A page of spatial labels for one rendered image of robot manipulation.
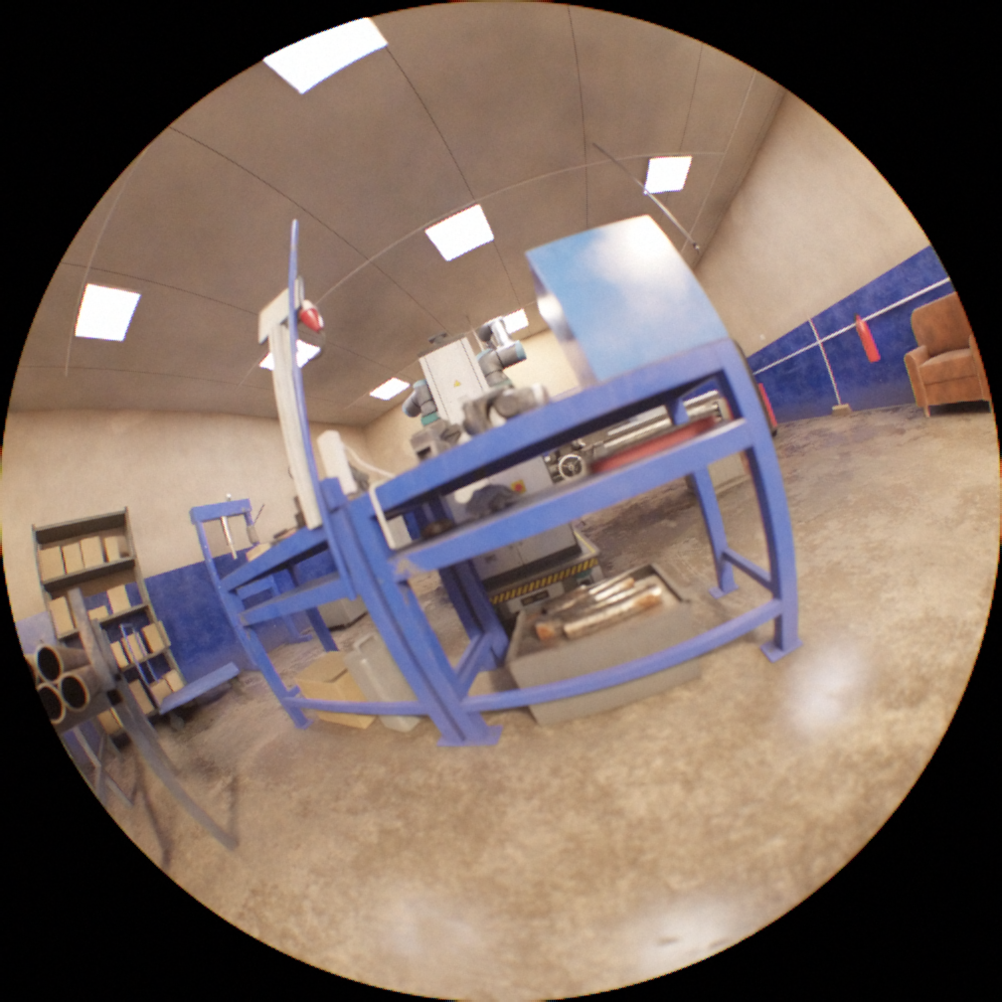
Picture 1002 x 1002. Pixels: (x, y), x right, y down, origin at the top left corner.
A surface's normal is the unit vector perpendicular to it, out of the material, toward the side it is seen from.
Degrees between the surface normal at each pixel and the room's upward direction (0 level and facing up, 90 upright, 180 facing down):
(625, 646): 90
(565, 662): 90
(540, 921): 0
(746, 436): 90
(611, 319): 90
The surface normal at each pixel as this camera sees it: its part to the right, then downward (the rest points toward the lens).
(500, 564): -0.07, 0.06
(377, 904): -0.38, -0.92
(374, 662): 0.83, -0.33
